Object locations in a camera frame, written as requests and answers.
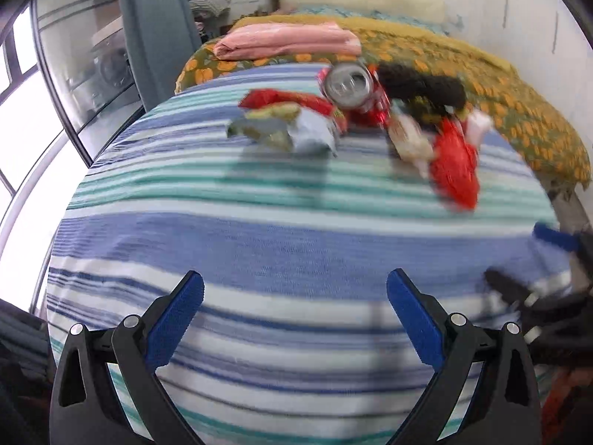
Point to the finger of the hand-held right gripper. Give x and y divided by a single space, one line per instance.
505 283
551 236

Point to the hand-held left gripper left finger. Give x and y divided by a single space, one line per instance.
178 320

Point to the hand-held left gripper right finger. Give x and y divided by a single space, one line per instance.
414 322

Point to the shiny red wrapper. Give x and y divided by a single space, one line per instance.
454 171

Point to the gold and black wrapper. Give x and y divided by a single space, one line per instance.
417 84

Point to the dark red cloth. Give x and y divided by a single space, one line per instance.
567 403

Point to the blue green striped tablecloth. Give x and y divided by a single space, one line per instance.
278 241

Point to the white crumpled wrapper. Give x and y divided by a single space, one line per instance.
479 125

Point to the pumpkin print blanket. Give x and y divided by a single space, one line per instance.
509 97

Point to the beige crumpled wrapper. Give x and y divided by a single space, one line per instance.
410 141

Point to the grey blue crumpled wrapper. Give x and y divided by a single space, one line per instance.
310 134

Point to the red snack wrapper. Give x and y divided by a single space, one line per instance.
278 98

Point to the red soda can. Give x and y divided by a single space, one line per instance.
347 83

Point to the washing machine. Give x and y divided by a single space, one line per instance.
111 66

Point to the mustard yellow blanket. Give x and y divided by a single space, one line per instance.
394 25

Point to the glass sliding door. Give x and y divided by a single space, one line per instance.
83 55

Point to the grey blue curtain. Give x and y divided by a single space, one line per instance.
153 32

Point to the pink folded cloth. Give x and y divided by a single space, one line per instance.
287 39

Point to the pile of clothes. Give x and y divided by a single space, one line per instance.
208 2

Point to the dark window frame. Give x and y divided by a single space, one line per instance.
15 55

